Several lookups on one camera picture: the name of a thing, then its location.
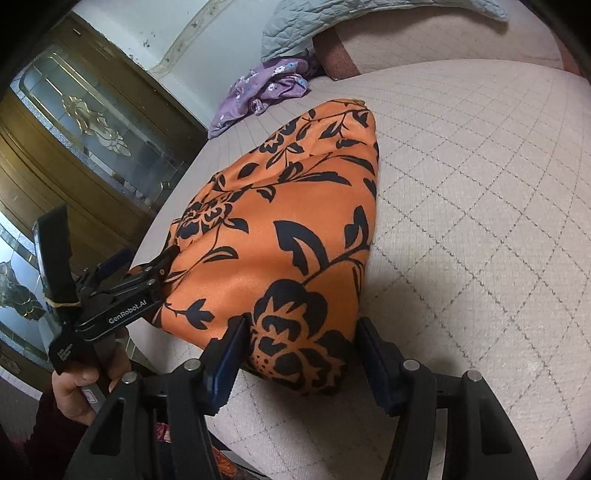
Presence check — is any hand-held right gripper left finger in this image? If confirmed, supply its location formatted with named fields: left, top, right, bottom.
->
left=69, top=318, right=251, bottom=480

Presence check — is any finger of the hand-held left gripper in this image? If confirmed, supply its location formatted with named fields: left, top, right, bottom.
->
left=130, top=244, right=182, bottom=285
left=93, top=248, right=133, bottom=281

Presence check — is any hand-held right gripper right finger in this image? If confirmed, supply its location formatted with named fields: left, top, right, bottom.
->
left=357, top=316, right=539, bottom=480

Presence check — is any orange black floral garment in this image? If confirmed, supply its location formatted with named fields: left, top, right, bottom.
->
left=127, top=98, right=382, bottom=398

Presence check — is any person's left forearm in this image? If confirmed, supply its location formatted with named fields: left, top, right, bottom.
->
left=18, top=390, right=95, bottom=480

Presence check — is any person's left hand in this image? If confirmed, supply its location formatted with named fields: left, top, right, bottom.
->
left=51, top=327, right=133, bottom=426

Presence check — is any wooden wardrobe with glass panels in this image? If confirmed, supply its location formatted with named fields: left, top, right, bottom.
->
left=0, top=11, right=208, bottom=384

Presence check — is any beige quilted bedspread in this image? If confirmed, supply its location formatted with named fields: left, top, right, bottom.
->
left=124, top=0, right=591, bottom=480

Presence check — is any purple floral cloth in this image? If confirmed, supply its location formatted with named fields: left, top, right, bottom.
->
left=208, top=56, right=311, bottom=139

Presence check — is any brown pillow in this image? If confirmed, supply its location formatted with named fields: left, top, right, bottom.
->
left=313, top=33, right=362, bottom=82

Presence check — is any grey quilted blanket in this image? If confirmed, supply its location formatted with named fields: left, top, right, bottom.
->
left=261, top=0, right=509, bottom=63

